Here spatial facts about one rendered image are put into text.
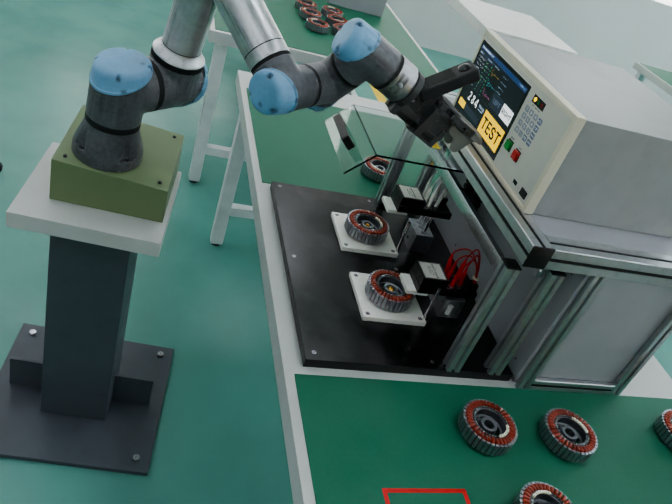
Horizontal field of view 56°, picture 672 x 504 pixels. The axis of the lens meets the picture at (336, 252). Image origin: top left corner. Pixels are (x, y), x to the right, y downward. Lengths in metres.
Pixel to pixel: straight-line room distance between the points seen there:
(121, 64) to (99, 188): 0.28
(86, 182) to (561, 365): 1.10
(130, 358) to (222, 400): 0.33
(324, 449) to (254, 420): 0.99
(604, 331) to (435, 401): 0.39
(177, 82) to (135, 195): 0.26
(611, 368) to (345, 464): 0.69
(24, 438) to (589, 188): 1.56
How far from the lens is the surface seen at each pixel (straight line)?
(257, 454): 2.03
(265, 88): 1.06
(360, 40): 1.10
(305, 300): 1.35
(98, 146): 1.45
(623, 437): 1.52
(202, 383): 2.16
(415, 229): 1.63
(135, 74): 1.38
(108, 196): 1.49
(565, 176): 1.24
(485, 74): 1.49
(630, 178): 1.32
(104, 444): 1.97
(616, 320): 1.43
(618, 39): 7.36
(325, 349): 1.26
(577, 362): 1.48
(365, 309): 1.37
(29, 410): 2.04
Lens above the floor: 1.62
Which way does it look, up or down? 34 degrees down
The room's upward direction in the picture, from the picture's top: 21 degrees clockwise
